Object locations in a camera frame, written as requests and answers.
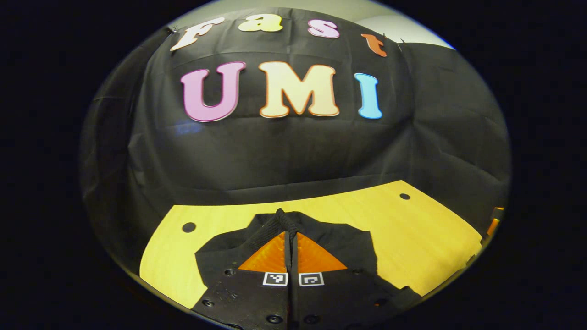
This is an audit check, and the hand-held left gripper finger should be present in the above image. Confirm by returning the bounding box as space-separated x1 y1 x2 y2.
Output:
292 231 399 330
192 229 292 330

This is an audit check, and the black shirt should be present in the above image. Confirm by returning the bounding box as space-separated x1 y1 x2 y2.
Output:
195 209 422 321

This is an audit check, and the black backdrop cloth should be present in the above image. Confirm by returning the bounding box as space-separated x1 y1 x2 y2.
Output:
78 7 512 275

